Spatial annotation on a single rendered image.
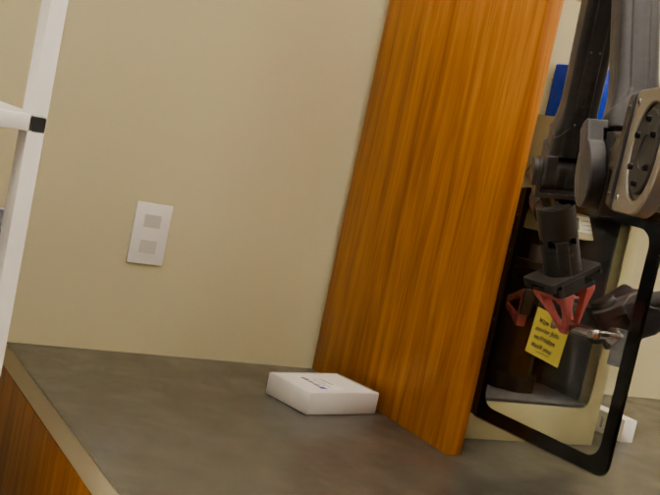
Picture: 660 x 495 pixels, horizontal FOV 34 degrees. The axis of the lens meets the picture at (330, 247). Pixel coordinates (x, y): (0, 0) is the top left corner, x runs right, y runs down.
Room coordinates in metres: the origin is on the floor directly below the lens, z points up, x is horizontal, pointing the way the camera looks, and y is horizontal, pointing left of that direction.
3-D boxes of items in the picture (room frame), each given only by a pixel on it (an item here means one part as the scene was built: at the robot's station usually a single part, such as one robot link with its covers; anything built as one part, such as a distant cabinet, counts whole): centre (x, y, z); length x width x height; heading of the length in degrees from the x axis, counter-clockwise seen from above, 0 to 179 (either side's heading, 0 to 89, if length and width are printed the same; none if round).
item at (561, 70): (1.80, -0.37, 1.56); 0.10 x 0.10 x 0.09; 29
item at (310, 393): (1.86, -0.04, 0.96); 0.16 x 0.12 x 0.04; 131
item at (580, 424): (1.68, -0.38, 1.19); 0.30 x 0.01 x 0.40; 36
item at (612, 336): (1.61, -0.40, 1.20); 0.10 x 0.05 x 0.03; 36
